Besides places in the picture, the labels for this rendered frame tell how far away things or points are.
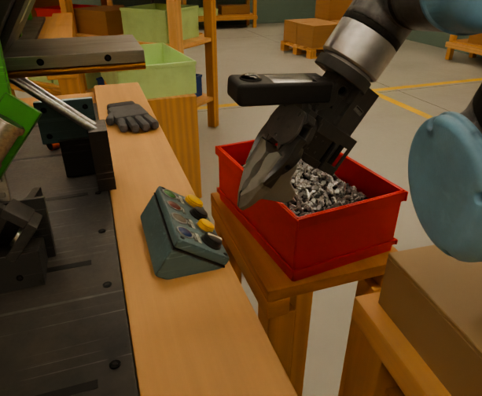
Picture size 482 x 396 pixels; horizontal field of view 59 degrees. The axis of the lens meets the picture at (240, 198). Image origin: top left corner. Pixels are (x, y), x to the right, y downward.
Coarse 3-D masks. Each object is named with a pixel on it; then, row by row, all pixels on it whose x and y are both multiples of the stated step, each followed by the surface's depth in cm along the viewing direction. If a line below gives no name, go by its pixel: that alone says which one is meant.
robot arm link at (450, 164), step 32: (480, 96) 29; (448, 128) 30; (480, 128) 29; (416, 160) 35; (448, 160) 31; (480, 160) 28; (416, 192) 36; (448, 192) 31; (480, 192) 28; (448, 224) 32; (480, 224) 28; (480, 256) 30
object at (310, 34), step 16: (320, 0) 654; (336, 0) 636; (352, 0) 648; (320, 16) 662; (336, 16) 649; (288, 32) 650; (304, 32) 612; (320, 32) 601; (288, 48) 667; (304, 48) 620; (320, 48) 611
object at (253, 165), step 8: (264, 144) 54; (256, 152) 54; (264, 152) 53; (248, 160) 55; (256, 160) 54; (248, 168) 54; (256, 168) 54; (248, 176) 54; (240, 184) 55; (240, 192) 54
